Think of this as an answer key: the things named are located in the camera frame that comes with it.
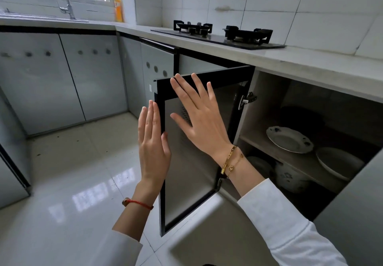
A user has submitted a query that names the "white patterned plate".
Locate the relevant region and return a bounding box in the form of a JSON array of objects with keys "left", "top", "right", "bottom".
[{"left": 266, "top": 126, "right": 314, "bottom": 154}]

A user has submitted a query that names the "grey cabinet door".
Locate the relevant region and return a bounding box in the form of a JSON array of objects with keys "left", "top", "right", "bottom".
[
  {"left": 0, "top": 88, "right": 32, "bottom": 210},
  {"left": 59, "top": 34, "right": 129, "bottom": 122},
  {"left": 0, "top": 32, "right": 86, "bottom": 136},
  {"left": 313, "top": 148, "right": 383, "bottom": 266},
  {"left": 141, "top": 43, "right": 176, "bottom": 105},
  {"left": 118, "top": 35, "right": 147, "bottom": 119}
]

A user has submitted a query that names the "red string bracelet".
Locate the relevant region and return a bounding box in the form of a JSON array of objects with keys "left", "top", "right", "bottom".
[{"left": 122, "top": 198, "right": 154, "bottom": 211}]

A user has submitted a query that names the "black burner grate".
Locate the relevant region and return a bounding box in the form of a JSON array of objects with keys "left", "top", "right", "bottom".
[
  {"left": 223, "top": 25, "right": 273, "bottom": 45},
  {"left": 173, "top": 20, "right": 213, "bottom": 38}
]

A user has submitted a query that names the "thin gold chain bracelet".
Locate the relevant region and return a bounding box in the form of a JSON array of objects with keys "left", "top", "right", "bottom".
[{"left": 227, "top": 153, "right": 244, "bottom": 173}]

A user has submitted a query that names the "metal cabinet door hinge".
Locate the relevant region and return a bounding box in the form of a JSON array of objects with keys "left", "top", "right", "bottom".
[{"left": 238, "top": 92, "right": 258, "bottom": 111}]

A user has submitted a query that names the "person's left hand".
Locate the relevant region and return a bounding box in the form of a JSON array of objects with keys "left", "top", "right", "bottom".
[{"left": 138, "top": 100, "right": 172, "bottom": 186}]

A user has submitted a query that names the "plain white bowl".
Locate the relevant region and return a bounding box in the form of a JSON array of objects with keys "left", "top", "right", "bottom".
[{"left": 316, "top": 147, "right": 366, "bottom": 182}]

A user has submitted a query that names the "cabinet shelf board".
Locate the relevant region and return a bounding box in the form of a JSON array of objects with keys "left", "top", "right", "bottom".
[{"left": 239, "top": 131, "right": 349, "bottom": 193}]

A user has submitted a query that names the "person's right hand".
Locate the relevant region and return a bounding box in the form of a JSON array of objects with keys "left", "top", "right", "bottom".
[{"left": 170, "top": 73, "right": 237, "bottom": 159}]

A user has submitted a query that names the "orange detergent bottle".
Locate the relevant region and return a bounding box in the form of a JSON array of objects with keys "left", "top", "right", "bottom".
[{"left": 114, "top": 0, "right": 124, "bottom": 23}]

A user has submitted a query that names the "white patterned pot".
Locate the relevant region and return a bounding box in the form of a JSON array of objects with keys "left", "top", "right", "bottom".
[{"left": 274, "top": 161, "right": 313, "bottom": 194}]

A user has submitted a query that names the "person's right forearm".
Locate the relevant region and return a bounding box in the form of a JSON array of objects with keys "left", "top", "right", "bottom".
[{"left": 213, "top": 146, "right": 349, "bottom": 266}]

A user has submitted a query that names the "gold bangle bracelet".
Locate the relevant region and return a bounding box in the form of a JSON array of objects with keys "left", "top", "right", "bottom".
[{"left": 220, "top": 145, "right": 237, "bottom": 175}]

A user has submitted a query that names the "person's left forearm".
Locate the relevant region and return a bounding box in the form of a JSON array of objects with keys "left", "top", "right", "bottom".
[{"left": 87, "top": 180, "right": 160, "bottom": 266}]

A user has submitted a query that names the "steel kitchen sink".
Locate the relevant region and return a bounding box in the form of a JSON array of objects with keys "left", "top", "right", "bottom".
[{"left": 0, "top": 11, "right": 89, "bottom": 23}]

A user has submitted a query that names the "dark pan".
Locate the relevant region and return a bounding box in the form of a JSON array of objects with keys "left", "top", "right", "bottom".
[{"left": 279, "top": 106, "right": 327, "bottom": 132}]

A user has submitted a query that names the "black framed open cabinet door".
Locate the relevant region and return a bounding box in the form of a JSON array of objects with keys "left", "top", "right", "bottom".
[{"left": 153, "top": 65, "right": 255, "bottom": 237}]

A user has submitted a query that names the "black glass gas cooktop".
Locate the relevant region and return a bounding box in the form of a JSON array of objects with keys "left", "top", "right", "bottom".
[{"left": 150, "top": 20, "right": 286, "bottom": 50}]

